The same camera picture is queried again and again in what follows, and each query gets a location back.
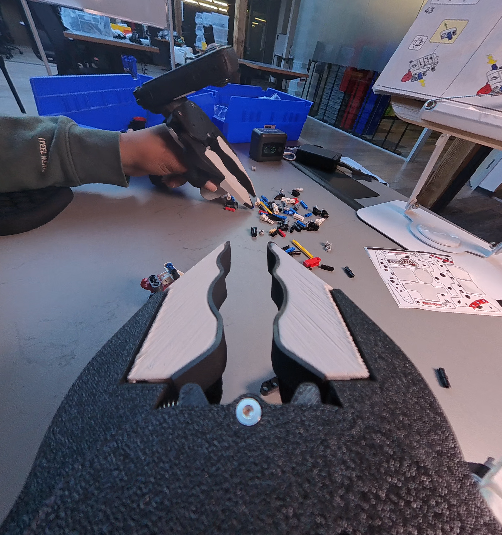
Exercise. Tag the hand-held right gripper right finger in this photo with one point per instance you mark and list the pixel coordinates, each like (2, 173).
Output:
(318, 334)

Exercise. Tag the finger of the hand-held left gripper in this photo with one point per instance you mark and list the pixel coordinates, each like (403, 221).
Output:
(213, 195)
(237, 175)

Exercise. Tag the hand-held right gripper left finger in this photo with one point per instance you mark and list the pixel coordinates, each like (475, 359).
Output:
(180, 334)

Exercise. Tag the red white black brick subassembly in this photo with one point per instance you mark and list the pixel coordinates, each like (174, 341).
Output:
(161, 278)

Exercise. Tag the pile of small toy bricks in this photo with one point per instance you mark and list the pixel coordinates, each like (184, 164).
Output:
(289, 213)

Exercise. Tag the person's left forearm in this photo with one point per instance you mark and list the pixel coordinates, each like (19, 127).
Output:
(50, 155)

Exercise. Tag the dark background desk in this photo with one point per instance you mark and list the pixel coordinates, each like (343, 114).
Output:
(272, 68)

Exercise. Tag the grey desk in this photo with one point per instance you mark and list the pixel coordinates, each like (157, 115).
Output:
(67, 292)

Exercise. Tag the person's left hand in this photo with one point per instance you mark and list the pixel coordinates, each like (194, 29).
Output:
(151, 150)

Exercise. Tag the black box device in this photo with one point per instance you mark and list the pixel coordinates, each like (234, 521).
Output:
(268, 144)

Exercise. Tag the short black brick piece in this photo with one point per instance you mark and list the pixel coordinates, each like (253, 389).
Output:
(348, 272)

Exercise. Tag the wooden pillar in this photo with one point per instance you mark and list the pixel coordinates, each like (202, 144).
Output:
(241, 25)

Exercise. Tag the blue plastic bin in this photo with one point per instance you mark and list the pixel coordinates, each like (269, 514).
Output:
(268, 113)
(84, 100)

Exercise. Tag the small black brick piece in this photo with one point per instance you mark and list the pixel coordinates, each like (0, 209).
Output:
(269, 386)

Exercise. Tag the black power adapter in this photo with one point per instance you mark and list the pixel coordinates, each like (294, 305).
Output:
(318, 159)

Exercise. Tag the sticker sheet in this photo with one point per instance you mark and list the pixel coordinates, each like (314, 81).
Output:
(435, 280)

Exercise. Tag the black toy pin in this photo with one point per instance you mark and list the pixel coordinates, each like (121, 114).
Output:
(442, 377)

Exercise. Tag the white booklet stand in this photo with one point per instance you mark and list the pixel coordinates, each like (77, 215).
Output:
(401, 221)

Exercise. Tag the frosted glass partition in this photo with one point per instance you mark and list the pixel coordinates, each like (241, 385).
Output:
(351, 33)

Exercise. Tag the open instruction booklet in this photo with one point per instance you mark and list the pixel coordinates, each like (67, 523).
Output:
(468, 42)

